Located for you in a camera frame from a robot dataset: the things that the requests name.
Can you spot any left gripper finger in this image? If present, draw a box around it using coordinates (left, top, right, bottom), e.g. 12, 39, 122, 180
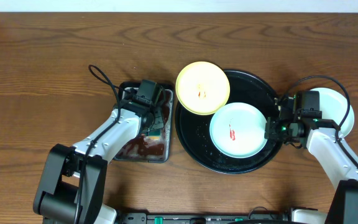
150, 108, 164, 131
162, 90, 170, 123

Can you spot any pale green plate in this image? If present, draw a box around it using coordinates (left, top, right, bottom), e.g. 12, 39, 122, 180
209, 103, 267, 159
311, 88, 355, 137

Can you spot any green yellow sponge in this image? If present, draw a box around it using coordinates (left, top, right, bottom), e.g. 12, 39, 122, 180
148, 129, 161, 139

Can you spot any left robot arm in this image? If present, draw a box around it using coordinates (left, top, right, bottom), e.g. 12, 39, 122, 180
33, 88, 173, 223

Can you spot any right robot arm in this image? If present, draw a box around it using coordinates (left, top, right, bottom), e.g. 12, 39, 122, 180
265, 91, 358, 223

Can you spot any rectangular metal soapy tray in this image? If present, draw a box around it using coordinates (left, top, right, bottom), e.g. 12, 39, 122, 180
114, 83, 175, 163

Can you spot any round black tray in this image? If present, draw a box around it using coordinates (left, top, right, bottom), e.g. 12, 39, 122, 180
175, 69, 282, 174

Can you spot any yellow plate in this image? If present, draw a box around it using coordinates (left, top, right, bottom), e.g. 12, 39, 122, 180
175, 62, 230, 115

